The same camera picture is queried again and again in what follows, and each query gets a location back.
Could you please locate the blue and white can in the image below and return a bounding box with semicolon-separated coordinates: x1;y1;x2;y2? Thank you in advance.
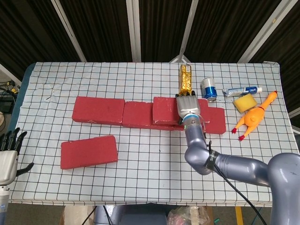
200;77;218;102

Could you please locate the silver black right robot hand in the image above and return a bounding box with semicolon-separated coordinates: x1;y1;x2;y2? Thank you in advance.
175;90;202;125

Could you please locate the yellow table leg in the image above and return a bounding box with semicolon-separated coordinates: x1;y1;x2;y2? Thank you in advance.
235;206;244;225

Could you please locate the white frame post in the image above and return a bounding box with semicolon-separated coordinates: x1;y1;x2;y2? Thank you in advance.
51;0;87;63
126;0;142;63
236;0;295;63
170;0;200;63

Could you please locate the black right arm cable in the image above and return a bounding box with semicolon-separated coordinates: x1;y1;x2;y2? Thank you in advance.
206;140;265;225

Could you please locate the yellow sponge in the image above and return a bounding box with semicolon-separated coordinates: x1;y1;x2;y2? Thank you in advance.
232;94;258;114

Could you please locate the white blue toothpaste tube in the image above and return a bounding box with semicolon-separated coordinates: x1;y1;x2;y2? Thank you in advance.
222;86;263;98

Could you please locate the yellow black cable bundle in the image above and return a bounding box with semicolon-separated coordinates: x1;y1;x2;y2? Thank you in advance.
0;79;21;95

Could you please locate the white sack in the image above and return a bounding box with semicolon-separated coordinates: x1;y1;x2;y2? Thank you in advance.
60;206;94;225

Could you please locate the red brick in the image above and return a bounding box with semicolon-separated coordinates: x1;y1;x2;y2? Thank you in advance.
60;135;119;170
174;106;227;135
152;96;209;126
121;101;179;131
71;96;126;126

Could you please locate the black electronics box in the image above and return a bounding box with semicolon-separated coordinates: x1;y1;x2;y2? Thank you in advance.
0;99;14;113

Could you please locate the blue table underlay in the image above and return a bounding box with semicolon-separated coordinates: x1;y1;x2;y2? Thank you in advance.
0;62;37;160

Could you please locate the gold foil package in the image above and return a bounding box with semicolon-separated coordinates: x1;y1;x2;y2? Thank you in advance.
179;65;193;97

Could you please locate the white black grid tablecloth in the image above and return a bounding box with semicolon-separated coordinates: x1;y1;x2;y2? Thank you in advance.
10;61;300;207

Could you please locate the clear plastic bag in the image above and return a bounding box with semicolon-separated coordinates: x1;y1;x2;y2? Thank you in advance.
167;206;211;225

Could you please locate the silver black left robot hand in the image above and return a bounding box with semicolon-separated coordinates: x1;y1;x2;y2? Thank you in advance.
0;127;35;186

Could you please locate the orange rubber chicken toy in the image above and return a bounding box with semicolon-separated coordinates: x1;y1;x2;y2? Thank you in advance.
231;90;278;141

